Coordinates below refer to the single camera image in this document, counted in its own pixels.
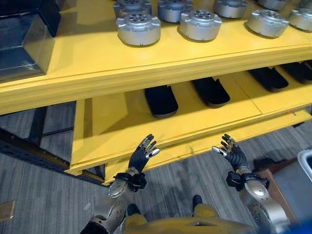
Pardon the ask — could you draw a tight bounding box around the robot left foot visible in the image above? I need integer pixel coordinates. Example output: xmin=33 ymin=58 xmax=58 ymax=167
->
xmin=126 ymin=203 xmax=141 ymax=216

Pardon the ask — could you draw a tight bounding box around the silver round motor part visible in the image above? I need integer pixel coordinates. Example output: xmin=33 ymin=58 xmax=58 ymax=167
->
xmin=179 ymin=9 xmax=223 ymax=42
xmin=116 ymin=12 xmax=162 ymax=47
xmin=213 ymin=0 xmax=249 ymax=19
xmin=112 ymin=0 xmax=153 ymax=18
xmin=157 ymin=0 xmax=195 ymax=23
xmin=287 ymin=8 xmax=312 ymax=33
xmin=257 ymin=0 xmax=291 ymax=11
xmin=245 ymin=9 xmax=290 ymax=39

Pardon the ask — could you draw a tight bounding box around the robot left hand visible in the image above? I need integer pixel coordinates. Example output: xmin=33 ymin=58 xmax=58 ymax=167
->
xmin=128 ymin=133 xmax=161 ymax=173

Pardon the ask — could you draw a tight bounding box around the robot body with legs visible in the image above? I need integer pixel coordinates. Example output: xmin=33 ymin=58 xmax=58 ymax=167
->
xmin=121 ymin=204 xmax=259 ymax=234

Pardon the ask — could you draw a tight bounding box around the brown cardboard scrap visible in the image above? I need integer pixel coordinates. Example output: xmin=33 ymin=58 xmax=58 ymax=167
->
xmin=0 ymin=199 xmax=17 ymax=222

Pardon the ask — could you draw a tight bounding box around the yellow shelf board with soles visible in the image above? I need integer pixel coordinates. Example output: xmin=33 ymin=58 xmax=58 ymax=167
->
xmin=64 ymin=60 xmax=312 ymax=186

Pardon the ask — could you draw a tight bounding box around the black perforated shelf frame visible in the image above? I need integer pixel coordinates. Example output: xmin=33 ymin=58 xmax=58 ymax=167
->
xmin=0 ymin=106 xmax=106 ymax=186

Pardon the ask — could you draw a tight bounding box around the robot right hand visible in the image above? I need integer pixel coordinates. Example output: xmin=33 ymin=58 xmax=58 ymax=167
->
xmin=212 ymin=133 xmax=250 ymax=171

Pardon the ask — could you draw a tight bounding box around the black box wrapped in film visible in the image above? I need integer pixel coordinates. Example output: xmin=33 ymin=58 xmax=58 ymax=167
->
xmin=0 ymin=13 xmax=56 ymax=84

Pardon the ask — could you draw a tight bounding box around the black sole-shaped part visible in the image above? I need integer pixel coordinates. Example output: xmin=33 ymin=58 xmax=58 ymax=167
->
xmin=248 ymin=66 xmax=290 ymax=94
xmin=191 ymin=77 xmax=231 ymax=109
xmin=144 ymin=85 xmax=179 ymax=119
xmin=279 ymin=60 xmax=312 ymax=85

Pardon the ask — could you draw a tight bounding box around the yellow shelf board with motors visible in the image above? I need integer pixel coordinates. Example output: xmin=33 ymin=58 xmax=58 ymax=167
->
xmin=0 ymin=0 xmax=312 ymax=116

